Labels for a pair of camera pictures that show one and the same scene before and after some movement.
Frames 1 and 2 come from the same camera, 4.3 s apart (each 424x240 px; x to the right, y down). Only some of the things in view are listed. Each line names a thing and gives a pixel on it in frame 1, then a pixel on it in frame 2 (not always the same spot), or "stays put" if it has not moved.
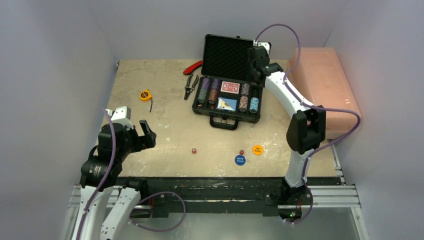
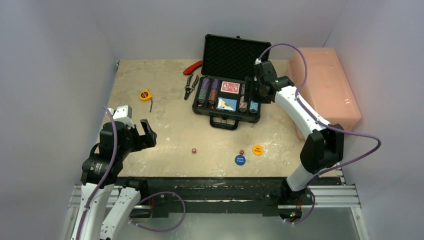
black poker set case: [225, 91] stays put
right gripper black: [256, 57] -> [260, 88]
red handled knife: [190, 69] stays put
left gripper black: [142, 142] stays put
